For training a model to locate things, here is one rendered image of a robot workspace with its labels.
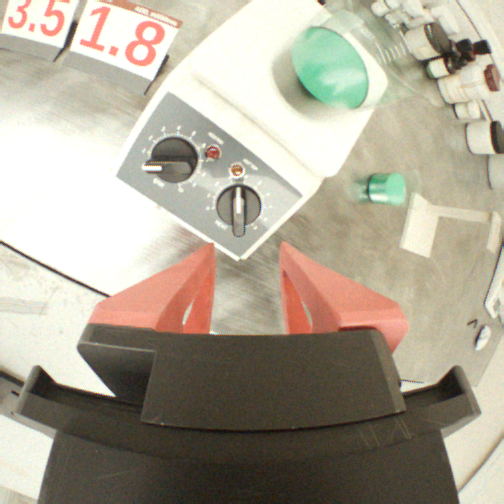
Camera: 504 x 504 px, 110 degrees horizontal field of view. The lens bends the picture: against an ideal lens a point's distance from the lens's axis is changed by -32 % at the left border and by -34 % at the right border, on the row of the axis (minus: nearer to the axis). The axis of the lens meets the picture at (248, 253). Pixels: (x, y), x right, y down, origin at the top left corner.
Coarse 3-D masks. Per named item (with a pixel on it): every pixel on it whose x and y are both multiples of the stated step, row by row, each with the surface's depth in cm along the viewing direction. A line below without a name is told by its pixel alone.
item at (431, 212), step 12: (408, 216) 31; (420, 216) 32; (432, 216) 33; (444, 216) 30; (456, 216) 27; (468, 216) 25; (480, 216) 24; (492, 216) 21; (408, 228) 31; (420, 228) 32; (432, 228) 34; (492, 228) 21; (408, 240) 32; (420, 240) 33; (432, 240) 34; (492, 240) 21; (420, 252) 33; (492, 252) 23
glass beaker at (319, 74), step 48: (336, 0) 7; (384, 0) 7; (288, 48) 10; (336, 48) 8; (384, 48) 10; (432, 48) 8; (288, 96) 13; (336, 96) 10; (384, 96) 9; (432, 96) 8
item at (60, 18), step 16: (16, 0) 9; (32, 0) 9; (48, 0) 10; (64, 0) 11; (16, 16) 10; (32, 16) 11; (48, 16) 11; (64, 16) 12; (32, 32) 12; (48, 32) 12
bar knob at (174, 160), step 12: (168, 144) 15; (180, 144) 15; (156, 156) 15; (168, 156) 15; (180, 156) 16; (192, 156) 16; (144, 168) 15; (156, 168) 15; (168, 168) 15; (180, 168) 15; (192, 168) 15; (168, 180) 17; (180, 180) 17
